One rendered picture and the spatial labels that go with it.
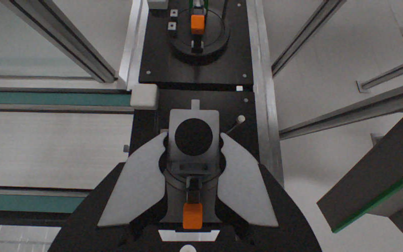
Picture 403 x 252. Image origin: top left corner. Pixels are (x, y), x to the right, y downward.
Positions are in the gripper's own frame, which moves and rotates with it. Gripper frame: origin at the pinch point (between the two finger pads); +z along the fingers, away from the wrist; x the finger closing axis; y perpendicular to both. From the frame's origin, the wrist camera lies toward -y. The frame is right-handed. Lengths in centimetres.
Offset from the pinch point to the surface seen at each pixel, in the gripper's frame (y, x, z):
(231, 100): 1.7, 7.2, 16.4
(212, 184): 12.0, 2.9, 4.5
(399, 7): -26, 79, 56
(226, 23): -12.4, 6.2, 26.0
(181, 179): 11.6, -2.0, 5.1
